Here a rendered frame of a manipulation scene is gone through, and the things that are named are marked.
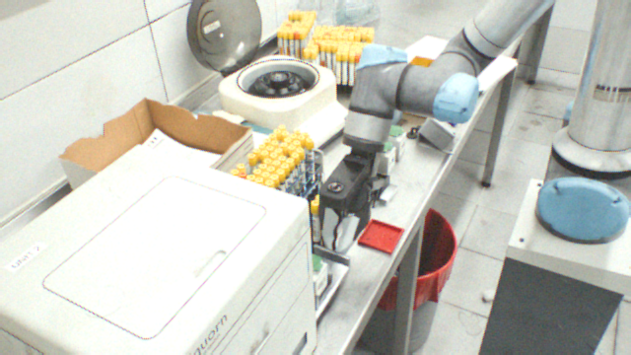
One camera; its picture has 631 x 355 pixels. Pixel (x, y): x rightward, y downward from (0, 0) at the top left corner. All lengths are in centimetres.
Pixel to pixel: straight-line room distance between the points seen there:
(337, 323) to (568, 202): 39
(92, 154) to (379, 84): 60
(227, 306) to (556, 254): 62
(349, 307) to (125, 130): 61
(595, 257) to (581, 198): 23
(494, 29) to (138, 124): 75
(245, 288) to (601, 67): 49
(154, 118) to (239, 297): 73
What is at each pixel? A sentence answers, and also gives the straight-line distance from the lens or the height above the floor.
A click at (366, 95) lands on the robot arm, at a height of 117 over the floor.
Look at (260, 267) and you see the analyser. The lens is 56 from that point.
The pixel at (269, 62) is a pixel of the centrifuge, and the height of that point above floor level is 99.
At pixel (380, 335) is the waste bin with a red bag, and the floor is 12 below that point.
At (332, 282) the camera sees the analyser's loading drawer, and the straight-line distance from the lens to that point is 86.
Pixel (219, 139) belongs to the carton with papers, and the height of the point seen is 97.
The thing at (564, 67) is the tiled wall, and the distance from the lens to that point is 351.
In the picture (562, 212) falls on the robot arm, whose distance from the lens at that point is 81.
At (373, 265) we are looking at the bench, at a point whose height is 87.
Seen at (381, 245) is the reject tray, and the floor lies 88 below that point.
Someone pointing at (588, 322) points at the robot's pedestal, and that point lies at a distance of 111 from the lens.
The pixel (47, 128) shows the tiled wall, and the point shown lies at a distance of 114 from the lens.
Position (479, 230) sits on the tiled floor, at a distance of 234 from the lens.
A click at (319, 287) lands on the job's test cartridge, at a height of 94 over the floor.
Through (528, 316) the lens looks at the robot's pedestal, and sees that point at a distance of 113.
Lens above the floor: 157
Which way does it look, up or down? 38 degrees down
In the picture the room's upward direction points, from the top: 3 degrees counter-clockwise
